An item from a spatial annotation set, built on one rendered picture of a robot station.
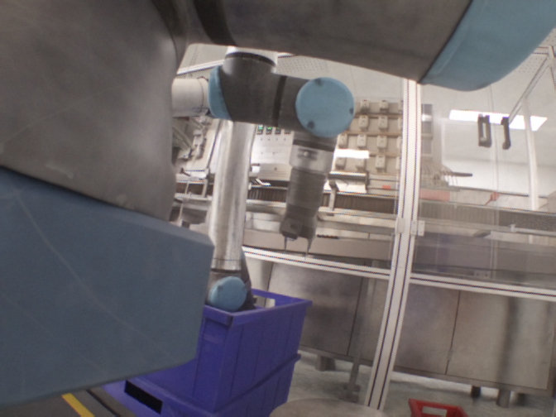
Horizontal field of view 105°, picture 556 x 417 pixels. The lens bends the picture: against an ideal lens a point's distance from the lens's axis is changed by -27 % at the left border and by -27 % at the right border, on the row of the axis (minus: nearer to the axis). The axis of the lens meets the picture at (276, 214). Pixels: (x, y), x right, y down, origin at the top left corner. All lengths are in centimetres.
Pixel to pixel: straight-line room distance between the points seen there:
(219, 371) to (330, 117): 48
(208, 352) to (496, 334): 137
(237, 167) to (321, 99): 33
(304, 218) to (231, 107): 27
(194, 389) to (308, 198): 45
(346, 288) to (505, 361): 89
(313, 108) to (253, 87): 10
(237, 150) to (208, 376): 50
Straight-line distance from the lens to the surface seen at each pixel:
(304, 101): 43
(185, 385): 63
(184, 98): 82
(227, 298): 67
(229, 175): 68
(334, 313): 154
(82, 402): 41
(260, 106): 45
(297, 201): 57
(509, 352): 167
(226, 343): 56
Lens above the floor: 53
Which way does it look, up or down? 10 degrees up
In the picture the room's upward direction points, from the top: 11 degrees clockwise
